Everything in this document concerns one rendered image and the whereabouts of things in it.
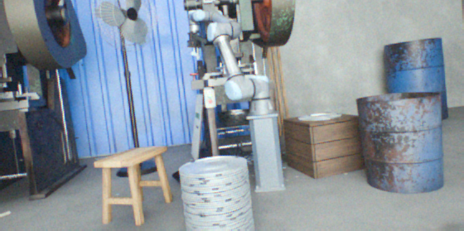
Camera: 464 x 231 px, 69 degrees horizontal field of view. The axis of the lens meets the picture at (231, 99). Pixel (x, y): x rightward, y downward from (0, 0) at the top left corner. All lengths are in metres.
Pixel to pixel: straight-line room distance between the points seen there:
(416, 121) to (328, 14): 2.75
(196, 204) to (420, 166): 1.13
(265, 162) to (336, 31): 2.73
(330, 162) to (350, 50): 2.47
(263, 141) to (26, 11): 1.76
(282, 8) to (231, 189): 1.58
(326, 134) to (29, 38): 2.07
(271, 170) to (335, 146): 0.46
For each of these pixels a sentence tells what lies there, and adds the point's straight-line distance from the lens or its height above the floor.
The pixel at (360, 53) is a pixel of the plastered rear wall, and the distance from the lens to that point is 4.54.
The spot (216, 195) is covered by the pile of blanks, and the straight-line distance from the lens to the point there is 1.36.
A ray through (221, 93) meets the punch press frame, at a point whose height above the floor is 0.58.
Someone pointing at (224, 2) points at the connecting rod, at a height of 1.31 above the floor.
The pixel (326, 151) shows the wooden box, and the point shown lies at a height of 0.16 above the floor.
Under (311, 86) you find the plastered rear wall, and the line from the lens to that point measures 4.24.
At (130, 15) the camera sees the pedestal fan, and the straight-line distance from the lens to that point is 2.86.
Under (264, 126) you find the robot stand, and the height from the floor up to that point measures 0.38.
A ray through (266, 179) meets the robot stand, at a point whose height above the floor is 0.07.
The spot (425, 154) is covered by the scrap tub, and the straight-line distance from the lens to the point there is 1.94.
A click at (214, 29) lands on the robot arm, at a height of 0.99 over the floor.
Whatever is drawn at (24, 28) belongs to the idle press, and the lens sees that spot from 2.67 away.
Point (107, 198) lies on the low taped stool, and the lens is 1.94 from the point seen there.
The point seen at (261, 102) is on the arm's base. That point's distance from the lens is 1.97.
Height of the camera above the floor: 0.66
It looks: 3 degrees down
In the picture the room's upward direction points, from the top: 7 degrees counter-clockwise
